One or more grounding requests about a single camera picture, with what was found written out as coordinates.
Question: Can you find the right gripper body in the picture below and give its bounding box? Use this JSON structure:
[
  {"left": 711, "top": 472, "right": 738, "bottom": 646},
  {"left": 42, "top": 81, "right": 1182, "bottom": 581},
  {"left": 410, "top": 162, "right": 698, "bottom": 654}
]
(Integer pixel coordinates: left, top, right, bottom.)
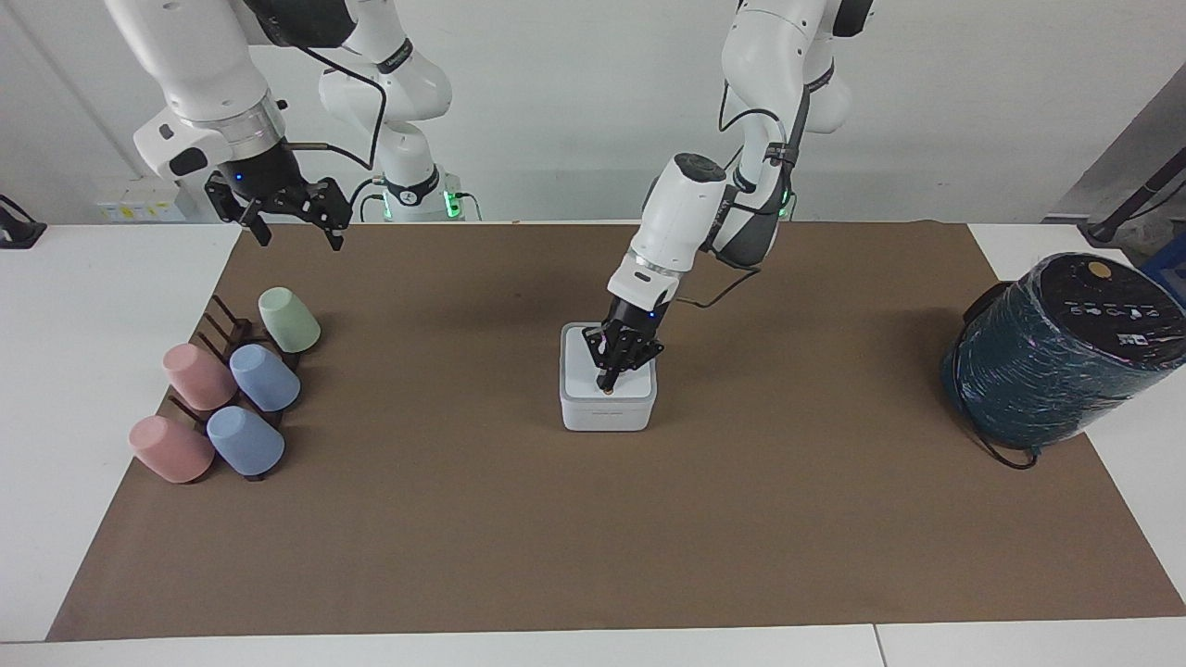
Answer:
[{"left": 219, "top": 144, "right": 322, "bottom": 210}]

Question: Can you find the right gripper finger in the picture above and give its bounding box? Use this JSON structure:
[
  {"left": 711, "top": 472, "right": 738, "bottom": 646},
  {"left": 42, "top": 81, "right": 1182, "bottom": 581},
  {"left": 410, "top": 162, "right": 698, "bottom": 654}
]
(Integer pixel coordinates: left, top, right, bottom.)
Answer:
[
  {"left": 282, "top": 180, "right": 354, "bottom": 252},
  {"left": 205, "top": 173, "right": 272, "bottom": 247}
]

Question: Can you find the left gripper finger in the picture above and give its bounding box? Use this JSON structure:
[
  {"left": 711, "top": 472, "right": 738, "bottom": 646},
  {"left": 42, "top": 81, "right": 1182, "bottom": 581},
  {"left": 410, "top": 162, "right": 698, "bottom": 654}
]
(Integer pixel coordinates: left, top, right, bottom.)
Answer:
[
  {"left": 613, "top": 332, "right": 667, "bottom": 390},
  {"left": 582, "top": 323, "right": 621, "bottom": 393}
]

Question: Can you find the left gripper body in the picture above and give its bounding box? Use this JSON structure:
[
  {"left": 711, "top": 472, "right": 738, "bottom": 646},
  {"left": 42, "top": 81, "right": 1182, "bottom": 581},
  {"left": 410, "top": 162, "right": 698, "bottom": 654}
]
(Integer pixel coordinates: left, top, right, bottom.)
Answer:
[{"left": 606, "top": 295, "right": 662, "bottom": 337}]

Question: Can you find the small white square trash can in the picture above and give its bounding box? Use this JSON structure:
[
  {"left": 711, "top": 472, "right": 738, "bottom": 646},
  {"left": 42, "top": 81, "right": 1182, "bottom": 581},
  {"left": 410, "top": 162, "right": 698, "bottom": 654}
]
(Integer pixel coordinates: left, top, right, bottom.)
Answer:
[{"left": 559, "top": 321, "right": 660, "bottom": 434}]

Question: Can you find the dark brown wooden cup rack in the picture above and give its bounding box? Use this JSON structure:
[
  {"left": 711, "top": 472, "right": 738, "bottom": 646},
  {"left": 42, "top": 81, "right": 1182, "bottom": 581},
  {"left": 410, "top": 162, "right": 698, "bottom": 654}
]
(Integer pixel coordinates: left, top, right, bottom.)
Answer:
[{"left": 169, "top": 294, "right": 303, "bottom": 484}]

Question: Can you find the light green cup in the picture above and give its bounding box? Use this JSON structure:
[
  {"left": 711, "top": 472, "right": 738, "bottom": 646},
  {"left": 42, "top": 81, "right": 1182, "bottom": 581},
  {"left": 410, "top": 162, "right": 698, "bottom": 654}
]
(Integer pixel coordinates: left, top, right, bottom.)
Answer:
[{"left": 258, "top": 286, "right": 322, "bottom": 355}]

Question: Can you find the blue cup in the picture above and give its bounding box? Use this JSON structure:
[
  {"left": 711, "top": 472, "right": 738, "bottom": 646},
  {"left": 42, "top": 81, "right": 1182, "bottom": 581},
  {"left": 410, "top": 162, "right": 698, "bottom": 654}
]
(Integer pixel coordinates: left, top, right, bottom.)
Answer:
[
  {"left": 205, "top": 405, "right": 286, "bottom": 478},
  {"left": 228, "top": 343, "right": 302, "bottom": 413}
]

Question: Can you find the pink cup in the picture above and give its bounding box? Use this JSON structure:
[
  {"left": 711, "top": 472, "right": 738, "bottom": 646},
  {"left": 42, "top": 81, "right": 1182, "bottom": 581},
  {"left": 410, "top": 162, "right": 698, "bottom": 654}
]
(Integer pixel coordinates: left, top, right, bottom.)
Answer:
[
  {"left": 162, "top": 343, "right": 239, "bottom": 412},
  {"left": 128, "top": 415, "right": 217, "bottom": 485}
]

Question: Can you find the black stand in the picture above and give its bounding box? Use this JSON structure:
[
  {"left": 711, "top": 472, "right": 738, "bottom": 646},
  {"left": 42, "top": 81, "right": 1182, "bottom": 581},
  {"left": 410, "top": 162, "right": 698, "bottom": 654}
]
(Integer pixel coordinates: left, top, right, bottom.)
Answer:
[
  {"left": 0, "top": 194, "right": 48, "bottom": 250},
  {"left": 1082, "top": 146, "right": 1186, "bottom": 247}
]

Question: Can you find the dark teal wrapped cylinder appliance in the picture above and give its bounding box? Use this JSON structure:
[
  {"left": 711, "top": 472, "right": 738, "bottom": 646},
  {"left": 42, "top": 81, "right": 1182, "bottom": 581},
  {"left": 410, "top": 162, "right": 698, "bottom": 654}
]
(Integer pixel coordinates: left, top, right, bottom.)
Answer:
[{"left": 940, "top": 251, "right": 1186, "bottom": 453}]

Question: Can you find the blue box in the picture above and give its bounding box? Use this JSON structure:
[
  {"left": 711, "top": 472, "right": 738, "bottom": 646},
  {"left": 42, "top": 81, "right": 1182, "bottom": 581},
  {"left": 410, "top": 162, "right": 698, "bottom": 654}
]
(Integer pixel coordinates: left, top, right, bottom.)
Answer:
[{"left": 1142, "top": 254, "right": 1186, "bottom": 308}]

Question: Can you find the white wall socket strip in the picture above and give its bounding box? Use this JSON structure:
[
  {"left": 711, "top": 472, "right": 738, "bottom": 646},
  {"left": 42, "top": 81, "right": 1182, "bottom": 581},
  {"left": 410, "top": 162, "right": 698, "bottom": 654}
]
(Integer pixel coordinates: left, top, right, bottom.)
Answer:
[{"left": 95, "top": 180, "right": 188, "bottom": 224}]

